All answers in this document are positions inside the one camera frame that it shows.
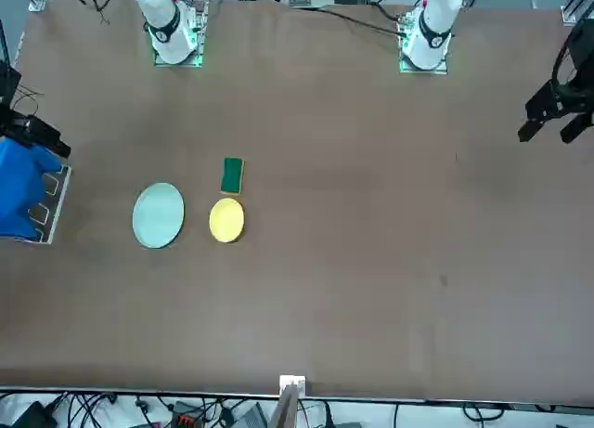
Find small yellow bowl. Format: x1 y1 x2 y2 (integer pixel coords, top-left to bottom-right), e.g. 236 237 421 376
208 197 246 244

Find green and yellow sponge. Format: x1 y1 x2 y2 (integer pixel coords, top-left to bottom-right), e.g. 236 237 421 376
219 156 246 198

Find black base power cable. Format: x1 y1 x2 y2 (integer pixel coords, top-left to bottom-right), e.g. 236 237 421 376
296 6 409 38

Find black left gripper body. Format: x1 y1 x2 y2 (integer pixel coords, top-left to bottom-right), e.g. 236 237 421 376
559 18 594 99

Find blue cloth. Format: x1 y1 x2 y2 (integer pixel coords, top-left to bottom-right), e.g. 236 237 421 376
0 136 67 240

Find orange black power strip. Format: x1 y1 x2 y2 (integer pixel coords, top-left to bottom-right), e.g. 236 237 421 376
170 401 206 427

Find pale green round plate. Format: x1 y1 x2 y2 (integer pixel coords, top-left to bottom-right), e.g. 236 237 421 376
131 181 187 250

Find white metal rack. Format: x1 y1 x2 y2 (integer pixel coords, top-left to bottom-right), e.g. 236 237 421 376
8 163 73 247

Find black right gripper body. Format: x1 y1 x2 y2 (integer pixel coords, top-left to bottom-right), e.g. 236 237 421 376
0 60 23 123

